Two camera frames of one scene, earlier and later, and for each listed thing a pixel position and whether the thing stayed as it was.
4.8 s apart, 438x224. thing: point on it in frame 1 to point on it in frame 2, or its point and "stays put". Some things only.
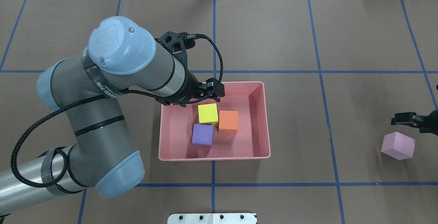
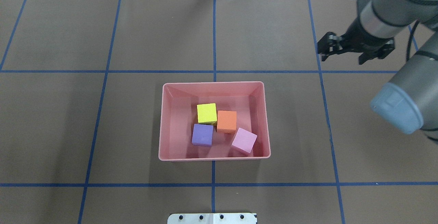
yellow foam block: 208,114 stays put
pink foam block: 398,146 to 244,140
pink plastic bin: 252,141 stays put
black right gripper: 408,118 to 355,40
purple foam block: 203,135 stays put
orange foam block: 228,121 stays put
